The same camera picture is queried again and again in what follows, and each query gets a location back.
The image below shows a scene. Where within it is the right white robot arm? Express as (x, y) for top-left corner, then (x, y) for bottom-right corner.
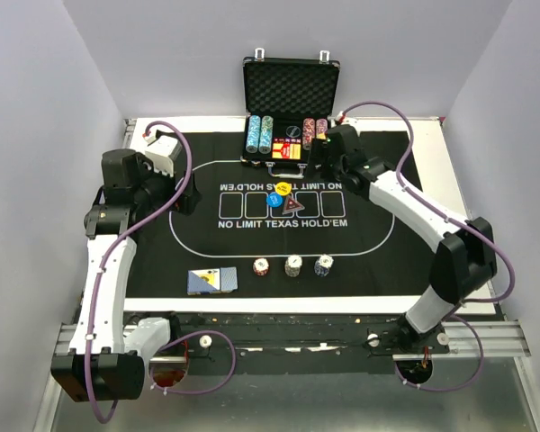
(309, 124), (498, 353)

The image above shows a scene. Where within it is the black poker table mat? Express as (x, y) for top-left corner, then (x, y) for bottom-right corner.
(127, 132), (433, 298)

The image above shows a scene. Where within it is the orange chip row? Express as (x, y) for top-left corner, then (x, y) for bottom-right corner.
(315, 119), (329, 140)

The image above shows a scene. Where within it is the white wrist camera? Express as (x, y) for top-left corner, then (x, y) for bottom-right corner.
(332, 111), (358, 127)
(143, 130), (182, 177)

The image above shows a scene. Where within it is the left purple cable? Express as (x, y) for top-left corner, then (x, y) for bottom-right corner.
(84, 121), (238, 425)

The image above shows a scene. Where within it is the blue white chip stack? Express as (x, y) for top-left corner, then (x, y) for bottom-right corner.
(314, 254), (334, 277)

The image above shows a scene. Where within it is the white table board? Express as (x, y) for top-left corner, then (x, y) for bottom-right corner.
(124, 116), (496, 317)

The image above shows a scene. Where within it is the teal grey chip row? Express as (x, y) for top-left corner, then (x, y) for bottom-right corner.
(258, 115), (274, 154)

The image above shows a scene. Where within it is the purple cable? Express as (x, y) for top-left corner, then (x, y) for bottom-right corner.
(84, 121), (238, 425)
(337, 101), (517, 392)

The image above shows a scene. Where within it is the grey white chip stack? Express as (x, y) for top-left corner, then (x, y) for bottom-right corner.
(284, 255), (302, 277)

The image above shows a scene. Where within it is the red card deck in case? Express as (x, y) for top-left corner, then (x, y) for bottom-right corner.
(271, 138), (302, 160)

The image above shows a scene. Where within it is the red white chip stack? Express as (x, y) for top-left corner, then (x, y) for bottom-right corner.
(253, 257), (269, 276)

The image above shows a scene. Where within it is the yellow round blind button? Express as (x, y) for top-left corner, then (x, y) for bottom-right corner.
(274, 182), (293, 196)

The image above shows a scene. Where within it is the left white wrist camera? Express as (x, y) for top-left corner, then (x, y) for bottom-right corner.
(143, 130), (182, 177)

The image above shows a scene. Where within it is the blue round blind button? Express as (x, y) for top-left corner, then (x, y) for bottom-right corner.
(266, 192), (284, 208)

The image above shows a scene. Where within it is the aluminium mounting rail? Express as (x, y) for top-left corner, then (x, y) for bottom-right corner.
(51, 319), (532, 364)

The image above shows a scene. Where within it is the triangular dealer button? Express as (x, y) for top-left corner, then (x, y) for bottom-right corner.
(283, 194), (305, 215)

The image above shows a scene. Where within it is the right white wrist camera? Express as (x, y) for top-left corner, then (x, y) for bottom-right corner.
(332, 111), (358, 127)

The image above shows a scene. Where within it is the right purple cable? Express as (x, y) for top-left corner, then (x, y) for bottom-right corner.
(337, 101), (517, 392)

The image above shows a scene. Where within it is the black aluminium chip case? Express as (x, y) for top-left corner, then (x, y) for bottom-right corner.
(240, 48), (340, 180)

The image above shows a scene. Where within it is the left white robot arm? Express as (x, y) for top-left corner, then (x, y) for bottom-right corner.
(50, 145), (200, 402)

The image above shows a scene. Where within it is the light blue chip row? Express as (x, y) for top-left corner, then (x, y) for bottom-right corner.
(245, 115), (262, 153)

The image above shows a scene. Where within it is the red purple chip row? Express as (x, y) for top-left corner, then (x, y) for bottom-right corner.
(301, 118), (316, 151)

